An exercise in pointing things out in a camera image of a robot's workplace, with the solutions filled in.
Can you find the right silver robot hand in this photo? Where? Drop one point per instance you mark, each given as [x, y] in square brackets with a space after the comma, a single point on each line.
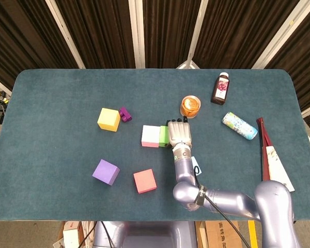
[179, 133]

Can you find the green foam cube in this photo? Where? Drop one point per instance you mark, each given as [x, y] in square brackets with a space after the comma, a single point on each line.
[163, 135]

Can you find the light blue foam cube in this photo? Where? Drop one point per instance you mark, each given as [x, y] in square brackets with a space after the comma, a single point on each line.
[197, 165]

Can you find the yellow foam cube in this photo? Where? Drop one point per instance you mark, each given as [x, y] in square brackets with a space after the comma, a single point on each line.
[108, 118]

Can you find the right lavender robot arm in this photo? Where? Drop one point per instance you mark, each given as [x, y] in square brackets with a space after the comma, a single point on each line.
[183, 168]

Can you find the pink foam cube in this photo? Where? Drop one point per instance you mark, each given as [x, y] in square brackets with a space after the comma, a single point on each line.
[151, 134]

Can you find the clear jar of rubber bands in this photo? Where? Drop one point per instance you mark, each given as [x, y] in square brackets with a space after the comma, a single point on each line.
[190, 106]

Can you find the small purple toy block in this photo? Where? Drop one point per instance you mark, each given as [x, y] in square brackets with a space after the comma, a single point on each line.
[125, 115]

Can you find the red foam cube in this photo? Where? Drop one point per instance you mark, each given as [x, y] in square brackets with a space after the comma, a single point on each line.
[144, 180]

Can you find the dark juice bottle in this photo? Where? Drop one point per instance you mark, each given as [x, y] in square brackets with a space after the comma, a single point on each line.
[220, 89]

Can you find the printed drink can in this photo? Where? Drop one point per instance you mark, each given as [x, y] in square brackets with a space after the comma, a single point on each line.
[240, 125]

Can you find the white partition foot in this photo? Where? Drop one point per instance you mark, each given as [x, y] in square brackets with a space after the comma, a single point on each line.
[187, 65]

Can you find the teal table cloth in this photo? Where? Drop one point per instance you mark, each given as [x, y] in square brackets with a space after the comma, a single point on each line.
[67, 144]

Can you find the purple foam cube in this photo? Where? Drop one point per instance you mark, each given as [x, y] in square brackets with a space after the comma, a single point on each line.
[104, 171]

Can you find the red paper folding fan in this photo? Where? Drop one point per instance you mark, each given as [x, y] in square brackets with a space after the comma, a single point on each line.
[275, 162]

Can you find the white cardboard box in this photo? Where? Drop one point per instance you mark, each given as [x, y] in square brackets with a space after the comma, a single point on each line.
[71, 237]

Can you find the lavender robot torso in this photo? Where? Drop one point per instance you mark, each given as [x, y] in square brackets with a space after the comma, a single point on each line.
[149, 235]

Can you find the light wooden board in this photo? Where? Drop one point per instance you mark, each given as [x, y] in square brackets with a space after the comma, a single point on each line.
[202, 237]

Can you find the brown cardboard box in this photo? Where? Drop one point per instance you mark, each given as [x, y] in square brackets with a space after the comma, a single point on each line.
[222, 236]

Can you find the brown pleated curtain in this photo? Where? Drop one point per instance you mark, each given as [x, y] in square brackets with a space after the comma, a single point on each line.
[100, 31]

